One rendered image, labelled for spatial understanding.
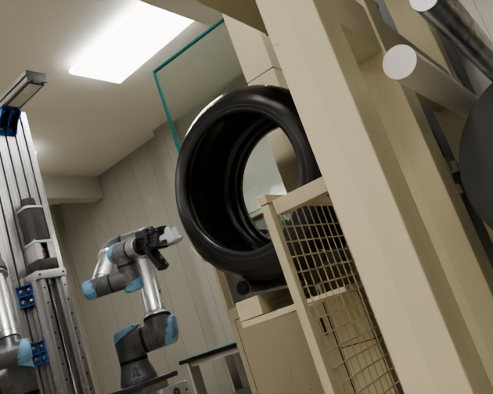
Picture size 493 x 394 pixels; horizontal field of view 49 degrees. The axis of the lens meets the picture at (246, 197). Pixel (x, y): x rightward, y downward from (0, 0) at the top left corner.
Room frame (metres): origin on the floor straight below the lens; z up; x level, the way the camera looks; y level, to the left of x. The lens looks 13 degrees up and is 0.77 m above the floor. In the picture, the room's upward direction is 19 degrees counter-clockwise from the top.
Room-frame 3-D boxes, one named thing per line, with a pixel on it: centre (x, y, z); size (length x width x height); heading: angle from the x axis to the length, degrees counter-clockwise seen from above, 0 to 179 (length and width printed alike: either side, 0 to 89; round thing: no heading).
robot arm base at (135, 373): (2.30, 0.66, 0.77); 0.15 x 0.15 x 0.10
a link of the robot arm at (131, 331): (2.30, 0.65, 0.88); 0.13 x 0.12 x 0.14; 93
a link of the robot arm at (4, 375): (1.89, 0.95, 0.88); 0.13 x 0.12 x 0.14; 119
